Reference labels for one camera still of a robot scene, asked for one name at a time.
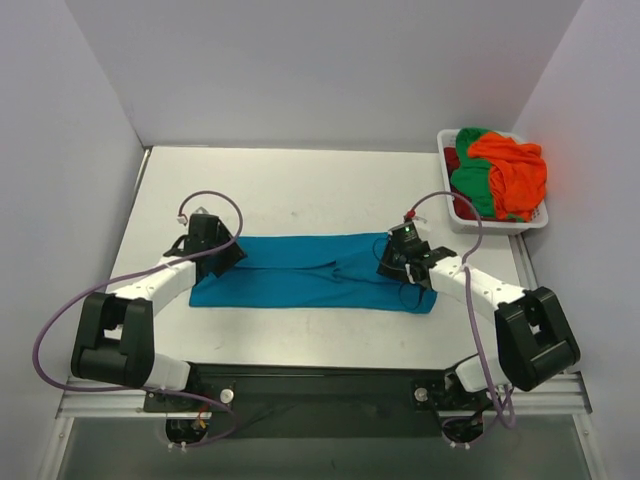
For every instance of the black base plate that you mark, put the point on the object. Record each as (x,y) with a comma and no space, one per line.
(278,402)

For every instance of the white plastic laundry basket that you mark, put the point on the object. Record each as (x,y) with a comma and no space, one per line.
(446,138)

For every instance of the blue t shirt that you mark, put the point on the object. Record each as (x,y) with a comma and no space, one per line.
(318,271)

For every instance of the green t shirt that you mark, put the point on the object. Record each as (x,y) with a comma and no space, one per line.
(471,178)

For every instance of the orange t shirt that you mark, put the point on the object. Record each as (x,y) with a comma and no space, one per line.
(517,175)

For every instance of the red t shirt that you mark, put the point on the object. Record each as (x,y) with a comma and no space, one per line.
(461,208)

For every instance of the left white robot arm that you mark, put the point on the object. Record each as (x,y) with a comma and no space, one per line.
(115,337)

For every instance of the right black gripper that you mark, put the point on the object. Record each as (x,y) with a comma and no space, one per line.
(388,260)

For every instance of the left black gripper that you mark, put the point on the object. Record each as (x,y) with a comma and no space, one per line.
(228,251)

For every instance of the aluminium frame rail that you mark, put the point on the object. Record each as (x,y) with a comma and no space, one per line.
(112,404)

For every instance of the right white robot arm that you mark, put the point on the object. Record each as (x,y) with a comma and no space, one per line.
(534,340)

